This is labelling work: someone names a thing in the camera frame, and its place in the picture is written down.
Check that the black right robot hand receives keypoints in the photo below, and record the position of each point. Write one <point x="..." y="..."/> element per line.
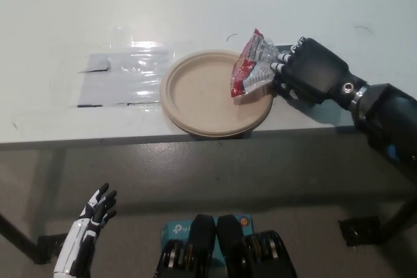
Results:
<point x="316" y="73"/>

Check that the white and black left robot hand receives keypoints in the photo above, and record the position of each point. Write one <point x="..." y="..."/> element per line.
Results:
<point x="79" y="235"/>

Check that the sunflower seed bag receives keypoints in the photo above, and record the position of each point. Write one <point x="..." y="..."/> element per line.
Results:
<point x="247" y="69"/>

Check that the beige paper plate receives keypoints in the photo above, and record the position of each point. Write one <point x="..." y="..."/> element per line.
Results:
<point x="202" y="95"/>

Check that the black robot body blocks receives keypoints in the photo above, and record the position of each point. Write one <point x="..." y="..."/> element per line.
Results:
<point x="228" y="252"/>

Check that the black floor tape patch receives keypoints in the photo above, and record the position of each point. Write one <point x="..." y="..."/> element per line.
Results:
<point x="358" y="231"/>
<point x="49" y="247"/>

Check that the teal TP-Link box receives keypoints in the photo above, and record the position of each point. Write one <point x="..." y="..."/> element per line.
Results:
<point x="174" y="232"/>

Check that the black and blue object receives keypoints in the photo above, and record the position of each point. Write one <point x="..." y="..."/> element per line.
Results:
<point x="392" y="154"/>

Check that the clear plastic sheet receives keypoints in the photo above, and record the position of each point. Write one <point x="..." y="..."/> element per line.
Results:
<point x="127" y="77"/>

